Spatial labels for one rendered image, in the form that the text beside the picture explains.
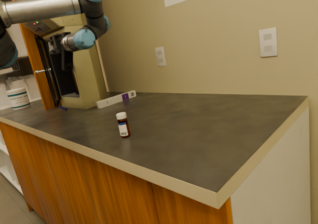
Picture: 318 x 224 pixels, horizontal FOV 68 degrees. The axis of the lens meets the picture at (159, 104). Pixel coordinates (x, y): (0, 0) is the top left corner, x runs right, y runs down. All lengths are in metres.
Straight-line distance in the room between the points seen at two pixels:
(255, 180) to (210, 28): 0.80
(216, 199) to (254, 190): 0.18
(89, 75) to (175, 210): 1.00
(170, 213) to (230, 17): 0.87
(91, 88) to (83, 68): 0.13
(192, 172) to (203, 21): 0.87
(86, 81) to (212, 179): 1.07
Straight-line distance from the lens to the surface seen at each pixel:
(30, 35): 1.75
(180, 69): 1.38
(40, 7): 1.00
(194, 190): 0.53
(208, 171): 0.56
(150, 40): 1.51
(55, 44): 1.19
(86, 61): 1.45
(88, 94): 1.45
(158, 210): 0.73
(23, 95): 2.09
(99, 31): 1.08
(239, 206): 0.60
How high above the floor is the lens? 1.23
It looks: 14 degrees down
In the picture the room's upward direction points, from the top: 10 degrees counter-clockwise
